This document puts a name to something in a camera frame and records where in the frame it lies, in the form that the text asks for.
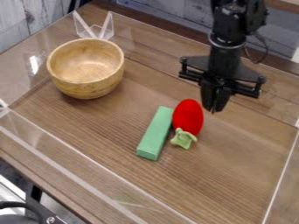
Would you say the wooden bowl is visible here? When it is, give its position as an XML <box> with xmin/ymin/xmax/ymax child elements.
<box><xmin>46</xmin><ymin>38</ymin><xmax>125</xmax><ymax>99</ymax></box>

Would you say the clear acrylic corner bracket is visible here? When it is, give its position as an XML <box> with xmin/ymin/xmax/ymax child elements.
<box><xmin>72</xmin><ymin>11</ymin><xmax>114</xmax><ymax>40</ymax></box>

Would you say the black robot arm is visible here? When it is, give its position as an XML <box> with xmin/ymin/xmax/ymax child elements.
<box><xmin>178</xmin><ymin>0</ymin><xmax>268</xmax><ymax>113</ymax></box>

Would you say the green rectangular block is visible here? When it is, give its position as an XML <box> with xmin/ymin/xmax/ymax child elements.
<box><xmin>136</xmin><ymin>106</ymin><xmax>173</xmax><ymax>161</ymax></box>

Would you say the black cable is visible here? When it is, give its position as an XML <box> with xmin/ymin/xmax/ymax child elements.
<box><xmin>0</xmin><ymin>199</ymin><xmax>38</xmax><ymax>224</ymax></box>

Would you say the red plush strawberry toy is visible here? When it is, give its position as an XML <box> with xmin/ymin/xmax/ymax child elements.
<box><xmin>170</xmin><ymin>99</ymin><xmax>202</xmax><ymax>150</ymax></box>

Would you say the black metal table leg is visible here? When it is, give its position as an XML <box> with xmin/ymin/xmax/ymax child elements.
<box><xmin>25</xmin><ymin>185</ymin><xmax>66</xmax><ymax>224</ymax></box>

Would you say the clear acrylic tray wall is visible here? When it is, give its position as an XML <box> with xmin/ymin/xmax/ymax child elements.
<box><xmin>0</xmin><ymin>100</ymin><xmax>196</xmax><ymax>224</ymax></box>

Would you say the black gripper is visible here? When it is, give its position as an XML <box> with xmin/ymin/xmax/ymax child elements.
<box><xmin>178</xmin><ymin>31</ymin><xmax>267</xmax><ymax>113</ymax></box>

